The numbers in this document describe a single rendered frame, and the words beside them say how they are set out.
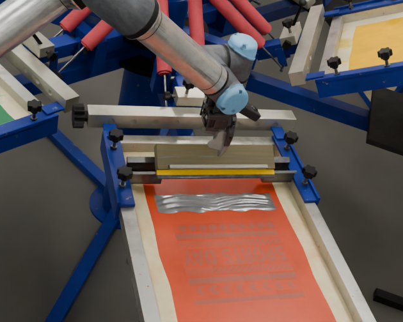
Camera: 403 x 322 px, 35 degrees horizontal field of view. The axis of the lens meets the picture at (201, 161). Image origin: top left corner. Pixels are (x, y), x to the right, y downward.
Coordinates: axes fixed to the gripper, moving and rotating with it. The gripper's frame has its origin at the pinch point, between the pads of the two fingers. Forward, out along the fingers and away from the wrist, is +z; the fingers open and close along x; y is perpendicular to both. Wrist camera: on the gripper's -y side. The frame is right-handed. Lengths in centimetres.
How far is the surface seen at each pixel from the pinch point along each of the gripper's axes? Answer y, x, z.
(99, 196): 10, -89, 108
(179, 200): 11.0, 7.8, 13.5
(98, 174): 10, -100, 104
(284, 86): -46, -55, 17
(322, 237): -25.9, 26.6, 10.3
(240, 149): -7.0, -0.4, 1.4
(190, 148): 8.4, -0.6, 1.2
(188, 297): 16.2, 40.8, 13.8
